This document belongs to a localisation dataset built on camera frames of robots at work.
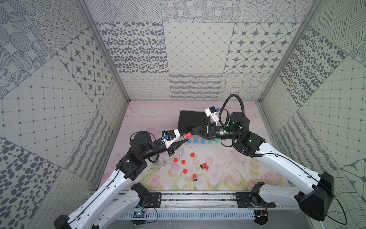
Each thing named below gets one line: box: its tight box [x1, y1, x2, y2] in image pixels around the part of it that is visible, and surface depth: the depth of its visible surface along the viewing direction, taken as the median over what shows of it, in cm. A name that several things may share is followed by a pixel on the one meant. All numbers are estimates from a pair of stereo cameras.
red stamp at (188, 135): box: [183, 132, 193, 139], surface depth 62 cm
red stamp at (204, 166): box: [200, 162, 210, 171], surface depth 87 cm
